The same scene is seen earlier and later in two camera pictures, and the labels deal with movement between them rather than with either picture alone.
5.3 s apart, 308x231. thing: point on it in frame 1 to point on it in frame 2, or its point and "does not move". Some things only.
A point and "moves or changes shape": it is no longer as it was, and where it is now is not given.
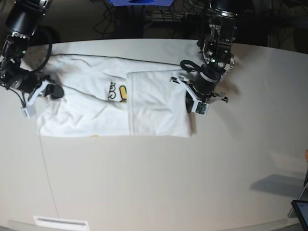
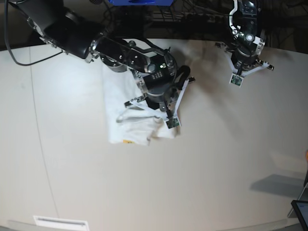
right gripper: x=30 y=82 to x=167 y=104
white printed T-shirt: x=107 y=96 moves or changes shape
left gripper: x=202 y=88 to x=243 y=60
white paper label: x=61 y=223 does not move
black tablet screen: x=301 y=209 does not move
